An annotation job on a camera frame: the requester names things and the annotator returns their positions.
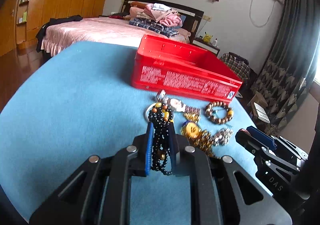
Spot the gold charm ornament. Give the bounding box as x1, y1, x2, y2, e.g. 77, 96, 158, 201
184, 113, 201, 123

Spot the yellow pikachu toy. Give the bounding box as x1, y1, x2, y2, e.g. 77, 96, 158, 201
202, 32, 213, 43

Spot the black garment on bed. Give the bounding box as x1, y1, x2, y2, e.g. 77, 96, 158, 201
35, 15, 84, 53

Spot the plaid bag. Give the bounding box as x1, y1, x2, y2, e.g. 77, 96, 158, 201
220, 52, 251, 83

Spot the pile of folded clothes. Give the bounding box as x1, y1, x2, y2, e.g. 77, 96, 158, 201
129, 2, 183, 38

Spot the silver chain pile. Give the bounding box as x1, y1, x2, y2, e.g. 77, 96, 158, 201
212, 128, 234, 147

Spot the bed with pink cover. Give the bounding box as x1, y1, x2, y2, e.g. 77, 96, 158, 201
36, 0, 204, 57

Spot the black bead necklace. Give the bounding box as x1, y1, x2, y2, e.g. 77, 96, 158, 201
147, 102, 175, 176

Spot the silver bangle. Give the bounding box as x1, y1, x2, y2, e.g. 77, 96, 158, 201
144, 103, 156, 122

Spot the silver wrist watch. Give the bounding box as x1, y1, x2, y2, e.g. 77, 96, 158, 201
155, 90, 201, 116

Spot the tiger eye bead necklace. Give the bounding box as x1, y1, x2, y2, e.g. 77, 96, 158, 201
180, 120, 218, 158

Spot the white hanging cable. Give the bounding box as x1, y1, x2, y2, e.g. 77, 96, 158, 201
248, 0, 277, 28

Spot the white box on stool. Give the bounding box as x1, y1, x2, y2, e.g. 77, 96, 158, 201
247, 91, 270, 124

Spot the brown wooden bead bracelet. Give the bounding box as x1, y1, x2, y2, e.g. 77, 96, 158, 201
204, 101, 235, 125

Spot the red tin box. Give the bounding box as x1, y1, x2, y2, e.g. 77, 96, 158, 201
131, 35, 242, 103

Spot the dark patterned curtain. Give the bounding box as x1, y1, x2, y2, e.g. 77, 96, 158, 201
251, 0, 319, 136

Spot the blue table cloth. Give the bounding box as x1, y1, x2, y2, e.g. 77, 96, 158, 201
1, 42, 272, 224

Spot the black white nightstand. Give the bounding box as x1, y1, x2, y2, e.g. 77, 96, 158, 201
193, 37, 220, 56

